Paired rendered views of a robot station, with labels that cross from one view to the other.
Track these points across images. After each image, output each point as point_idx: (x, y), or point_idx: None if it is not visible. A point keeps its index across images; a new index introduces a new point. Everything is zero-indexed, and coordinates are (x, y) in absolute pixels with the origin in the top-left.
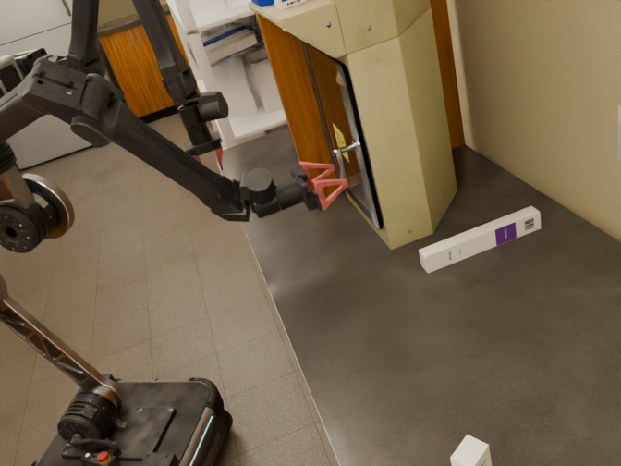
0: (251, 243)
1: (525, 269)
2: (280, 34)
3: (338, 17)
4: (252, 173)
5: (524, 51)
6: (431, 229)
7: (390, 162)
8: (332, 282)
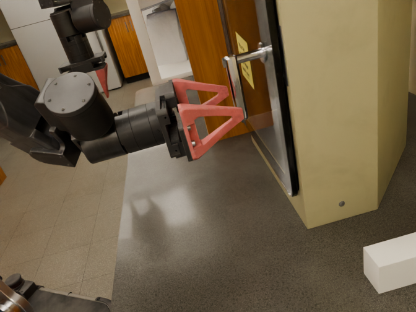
0: (125, 189)
1: None
2: None
3: None
4: (62, 80)
5: None
6: (375, 203)
7: (324, 83)
8: (207, 277)
